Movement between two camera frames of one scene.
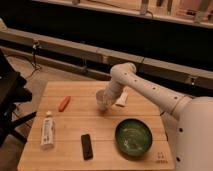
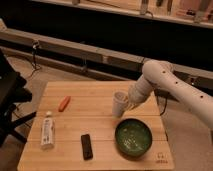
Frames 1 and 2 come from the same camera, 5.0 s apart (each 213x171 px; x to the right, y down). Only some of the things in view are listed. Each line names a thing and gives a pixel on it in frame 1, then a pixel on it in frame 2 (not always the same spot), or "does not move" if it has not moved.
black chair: x=13 y=89 does not move
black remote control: x=86 y=146 does not move
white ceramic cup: x=104 y=100 → x=119 y=99
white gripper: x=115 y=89 → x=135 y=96
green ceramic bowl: x=133 y=137 does not move
